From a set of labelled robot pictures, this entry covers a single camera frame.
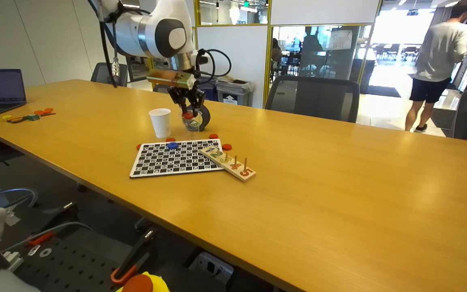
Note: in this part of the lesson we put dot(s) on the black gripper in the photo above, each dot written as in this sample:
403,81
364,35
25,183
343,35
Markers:
186,92

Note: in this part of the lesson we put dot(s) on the blue round token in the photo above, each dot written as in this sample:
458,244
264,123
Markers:
173,144

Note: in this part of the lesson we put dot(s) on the orange token edge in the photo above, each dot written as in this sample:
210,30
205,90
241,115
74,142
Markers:
228,146

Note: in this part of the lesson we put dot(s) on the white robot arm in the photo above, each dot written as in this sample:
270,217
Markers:
163,32

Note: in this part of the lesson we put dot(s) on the white paper cup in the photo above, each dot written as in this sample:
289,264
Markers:
161,121

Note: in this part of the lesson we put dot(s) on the black tape roll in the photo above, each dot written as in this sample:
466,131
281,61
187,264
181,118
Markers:
195,123

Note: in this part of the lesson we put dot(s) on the checkered marker calibration board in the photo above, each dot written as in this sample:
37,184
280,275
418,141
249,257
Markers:
157,159

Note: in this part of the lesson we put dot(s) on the wooden number peg board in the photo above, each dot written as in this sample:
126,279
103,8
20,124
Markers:
233,163

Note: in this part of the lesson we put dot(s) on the dark mesh office chair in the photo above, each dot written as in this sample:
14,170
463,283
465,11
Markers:
101,73

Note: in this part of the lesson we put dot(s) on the black office chair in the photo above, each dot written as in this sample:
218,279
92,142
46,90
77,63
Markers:
324,97

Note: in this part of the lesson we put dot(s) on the colourful toy pieces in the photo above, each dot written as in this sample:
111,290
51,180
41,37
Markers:
30,116

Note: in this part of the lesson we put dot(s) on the red yellow emergency stop button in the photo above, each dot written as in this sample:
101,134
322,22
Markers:
145,282

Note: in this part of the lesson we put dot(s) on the person in white shirt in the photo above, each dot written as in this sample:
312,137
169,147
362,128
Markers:
444,47

